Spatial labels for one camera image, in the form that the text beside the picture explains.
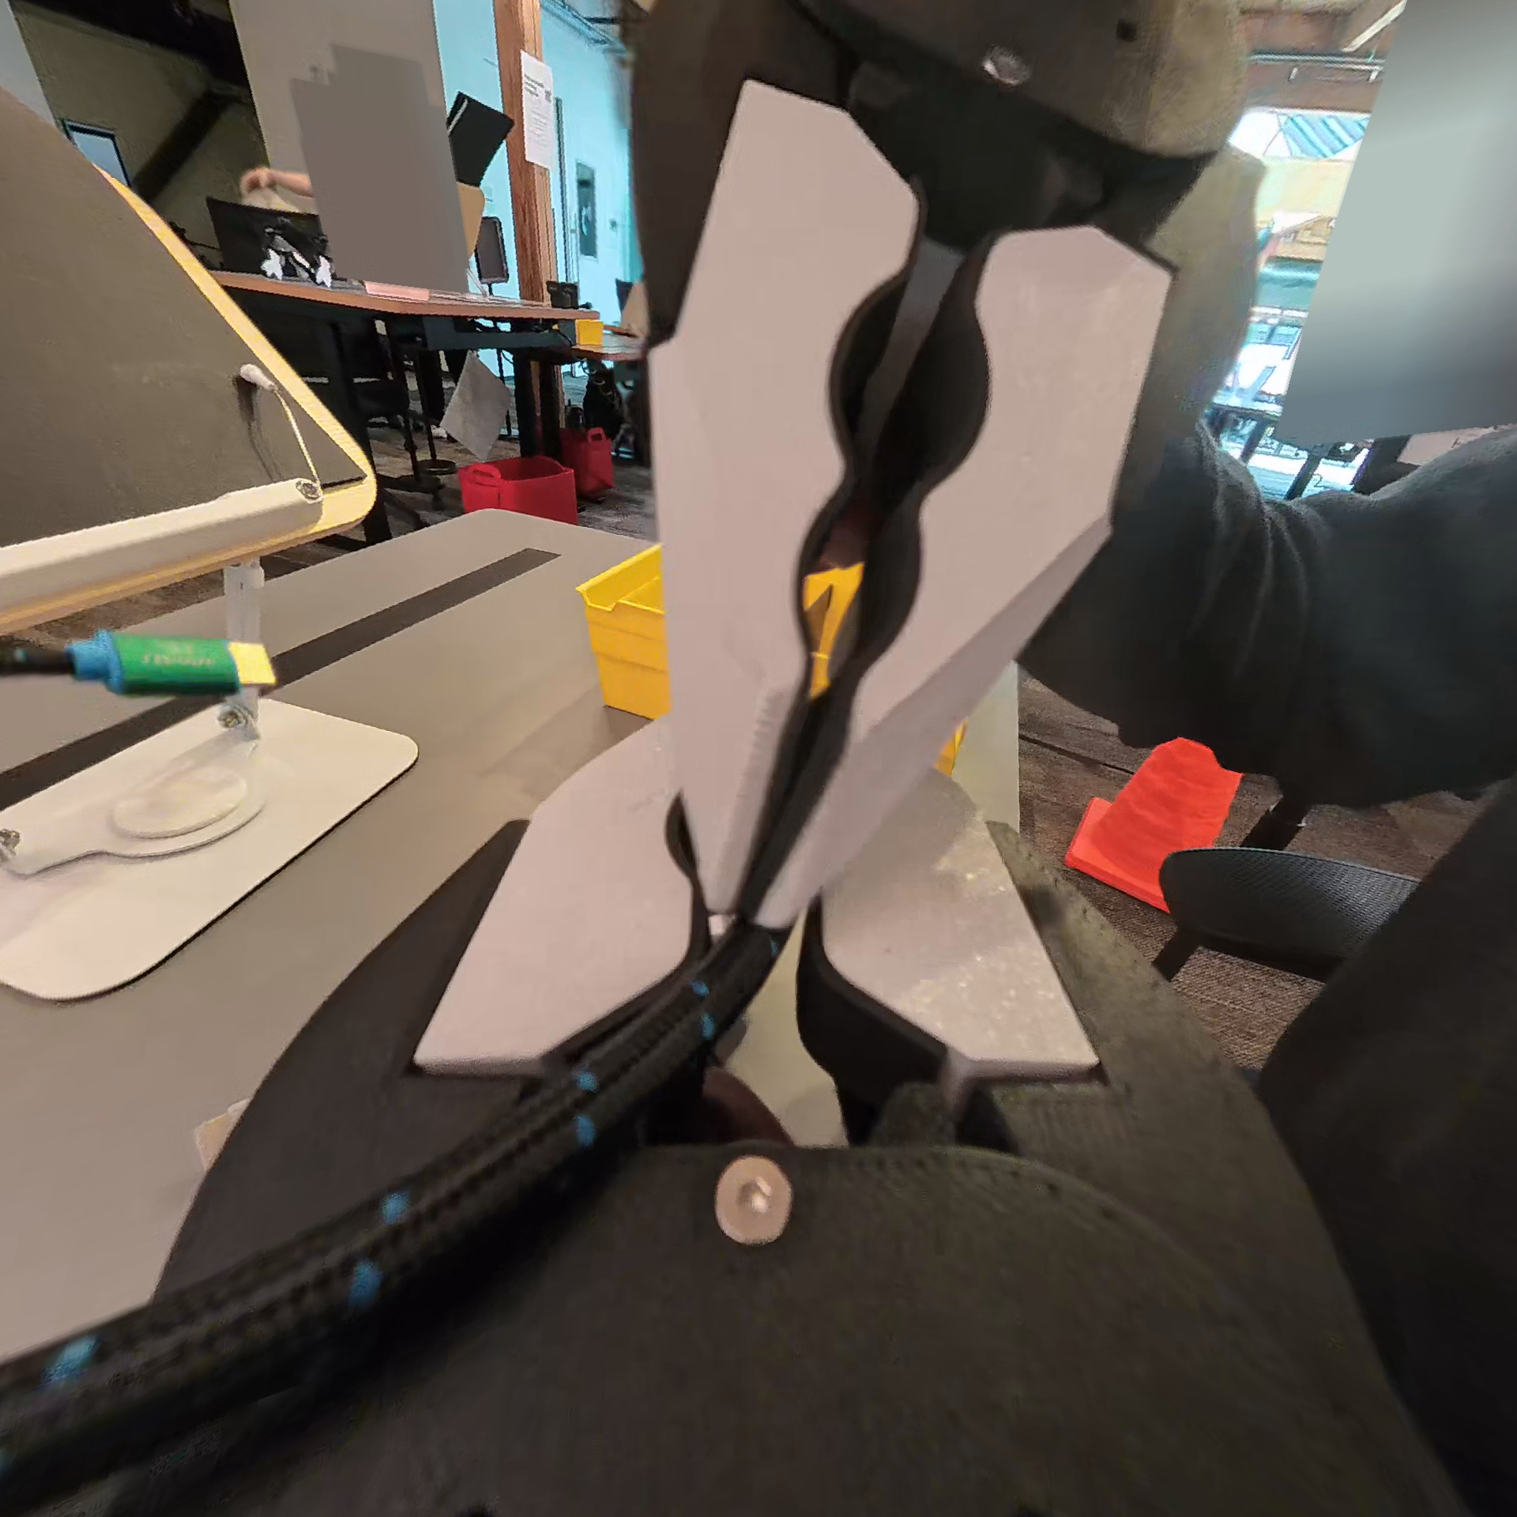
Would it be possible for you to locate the orange traffic cone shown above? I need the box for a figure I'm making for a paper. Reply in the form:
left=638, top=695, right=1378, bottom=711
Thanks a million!
left=1065, top=737, right=1249, bottom=913

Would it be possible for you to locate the black braided hdmi cable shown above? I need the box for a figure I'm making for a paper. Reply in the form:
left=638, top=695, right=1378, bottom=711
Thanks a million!
left=0, top=628, right=794, bottom=1483

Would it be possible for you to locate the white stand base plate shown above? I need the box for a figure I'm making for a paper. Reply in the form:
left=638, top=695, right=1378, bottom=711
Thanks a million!
left=0, top=361, right=420, bottom=1001

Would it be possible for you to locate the yellow plastic bin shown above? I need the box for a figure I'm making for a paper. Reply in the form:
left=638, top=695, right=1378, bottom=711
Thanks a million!
left=579, top=541, right=968, bottom=777

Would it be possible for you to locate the person's right forearm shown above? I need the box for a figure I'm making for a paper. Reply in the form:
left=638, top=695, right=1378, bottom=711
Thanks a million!
left=1020, top=415, right=1517, bottom=811

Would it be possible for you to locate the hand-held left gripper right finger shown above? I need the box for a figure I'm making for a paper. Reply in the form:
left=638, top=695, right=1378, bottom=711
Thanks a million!
left=797, top=762, right=1104, bottom=1096

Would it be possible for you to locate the black chair with armrest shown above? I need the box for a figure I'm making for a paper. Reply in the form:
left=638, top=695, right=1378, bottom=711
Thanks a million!
left=1157, top=789, right=1424, bottom=977

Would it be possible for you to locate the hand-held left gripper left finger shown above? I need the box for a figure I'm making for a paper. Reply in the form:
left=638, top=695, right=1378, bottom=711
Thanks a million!
left=416, top=724, right=713, bottom=1081

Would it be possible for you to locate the background wooden desk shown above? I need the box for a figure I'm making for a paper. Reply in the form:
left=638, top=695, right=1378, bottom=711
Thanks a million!
left=210, top=264, right=647, bottom=486

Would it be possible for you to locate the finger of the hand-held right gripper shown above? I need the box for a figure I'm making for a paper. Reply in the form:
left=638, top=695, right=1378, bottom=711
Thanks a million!
left=644, top=80, right=921, bottom=913
left=752, top=227, right=1177, bottom=930

